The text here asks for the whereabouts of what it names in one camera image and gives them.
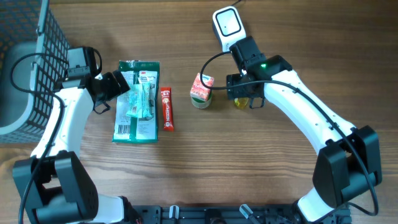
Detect white barcode scanner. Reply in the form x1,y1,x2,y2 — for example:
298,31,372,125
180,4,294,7
212,6,246,52

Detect green 3M sponge package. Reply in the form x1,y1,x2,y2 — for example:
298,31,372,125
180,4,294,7
112,60,160,143

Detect black right camera cable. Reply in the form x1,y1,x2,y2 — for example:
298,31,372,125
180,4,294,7
199,51,379,217

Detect green lid round container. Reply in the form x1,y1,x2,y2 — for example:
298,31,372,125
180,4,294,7
191,91,213,110

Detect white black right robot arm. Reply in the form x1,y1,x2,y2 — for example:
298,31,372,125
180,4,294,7
227,53,382,223

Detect grey plastic mesh basket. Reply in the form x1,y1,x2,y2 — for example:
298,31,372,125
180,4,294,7
1,1,70,144

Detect teal snack bar wrapper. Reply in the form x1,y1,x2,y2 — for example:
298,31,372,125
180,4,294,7
126,82,153,119

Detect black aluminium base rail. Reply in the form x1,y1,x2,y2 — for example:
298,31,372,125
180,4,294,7
125,204,308,224

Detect black camera cable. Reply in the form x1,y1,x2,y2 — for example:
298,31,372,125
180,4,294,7
199,51,379,217
9,52,70,224

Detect black left camera cable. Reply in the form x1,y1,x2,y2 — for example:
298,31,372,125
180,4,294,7
9,52,70,224

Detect red white juice carton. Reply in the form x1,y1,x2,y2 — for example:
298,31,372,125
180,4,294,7
190,73,215,101

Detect yellow oil bottle silver cap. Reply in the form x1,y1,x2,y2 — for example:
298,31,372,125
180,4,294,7
234,98,249,110

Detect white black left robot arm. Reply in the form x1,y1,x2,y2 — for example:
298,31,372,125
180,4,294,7
12,70,134,223

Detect red Nescafe coffee stick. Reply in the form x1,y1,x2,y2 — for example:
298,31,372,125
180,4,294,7
160,87,174,131

